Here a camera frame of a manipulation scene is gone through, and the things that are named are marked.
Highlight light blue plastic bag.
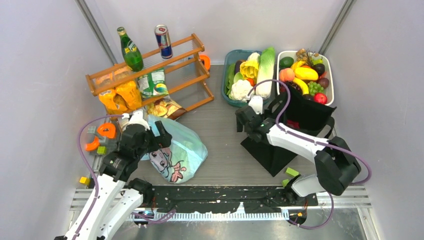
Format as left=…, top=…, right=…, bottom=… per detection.
left=141, top=115, right=208, bottom=184

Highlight black tote bag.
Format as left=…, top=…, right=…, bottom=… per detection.
left=240, top=84, right=337, bottom=178

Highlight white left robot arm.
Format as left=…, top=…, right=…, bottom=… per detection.
left=56, top=121, right=172, bottom=240

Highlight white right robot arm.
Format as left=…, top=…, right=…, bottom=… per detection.
left=235, top=105, right=361, bottom=205

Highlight orange toy arch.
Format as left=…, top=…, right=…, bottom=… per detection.
left=96, top=122, right=117, bottom=139

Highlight barbecue chips bag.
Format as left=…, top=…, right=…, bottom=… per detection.
left=146, top=96, right=187, bottom=120

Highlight napa cabbage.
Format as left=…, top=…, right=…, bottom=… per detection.
left=255, top=46, right=276, bottom=99

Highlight white cauliflower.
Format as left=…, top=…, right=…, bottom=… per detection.
left=228, top=79, right=253, bottom=102

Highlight orange snack bag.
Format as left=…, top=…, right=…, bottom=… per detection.
left=98, top=80, right=142, bottom=115

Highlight green white snack bag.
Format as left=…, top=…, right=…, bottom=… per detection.
left=137, top=67, right=169, bottom=99

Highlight green toy block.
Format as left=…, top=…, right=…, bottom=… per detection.
left=285, top=167, right=300, bottom=178

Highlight yellow lettuce head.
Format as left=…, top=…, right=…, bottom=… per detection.
left=239, top=52, right=261, bottom=80

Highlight peach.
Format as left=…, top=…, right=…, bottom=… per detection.
left=279, top=68, right=296, bottom=82

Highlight yellow banana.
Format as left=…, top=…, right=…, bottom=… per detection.
left=293, top=77, right=310, bottom=95

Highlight wooden shelf rack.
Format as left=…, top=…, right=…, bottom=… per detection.
left=85, top=33, right=215, bottom=112

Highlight yellow toy block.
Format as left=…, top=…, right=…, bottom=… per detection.
left=79, top=176, right=91, bottom=186

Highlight green grapes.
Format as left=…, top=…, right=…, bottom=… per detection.
left=307, top=81, right=325, bottom=97

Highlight green avocado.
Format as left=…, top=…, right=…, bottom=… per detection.
left=278, top=56, right=295, bottom=70

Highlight red apple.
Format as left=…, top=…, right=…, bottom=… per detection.
left=313, top=92, right=328, bottom=105

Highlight yellow mango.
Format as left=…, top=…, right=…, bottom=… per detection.
left=294, top=67, right=319, bottom=81

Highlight teal vegetable basket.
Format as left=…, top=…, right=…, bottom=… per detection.
left=221, top=49, right=273, bottom=107

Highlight green glass bottle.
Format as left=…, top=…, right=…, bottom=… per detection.
left=117, top=26, right=144, bottom=72

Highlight white fruit basket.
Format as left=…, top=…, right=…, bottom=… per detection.
left=276, top=48, right=334, bottom=106

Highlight blue red drink can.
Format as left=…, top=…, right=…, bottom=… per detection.
left=154, top=24, right=173, bottom=59

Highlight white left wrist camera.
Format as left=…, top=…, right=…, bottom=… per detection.
left=127, top=109, right=151, bottom=130

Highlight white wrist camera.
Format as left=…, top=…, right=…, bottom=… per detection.
left=248, top=95, right=264, bottom=115
left=127, top=109, right=151, bottom=130

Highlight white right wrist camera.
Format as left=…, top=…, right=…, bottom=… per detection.
left=248, top=95, right=264, bottom=115

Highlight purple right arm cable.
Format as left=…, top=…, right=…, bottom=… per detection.
left=246, top=78, right=373, bottom=231

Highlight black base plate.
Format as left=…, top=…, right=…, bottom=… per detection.
left=141, top=185, right=318, bottom=214

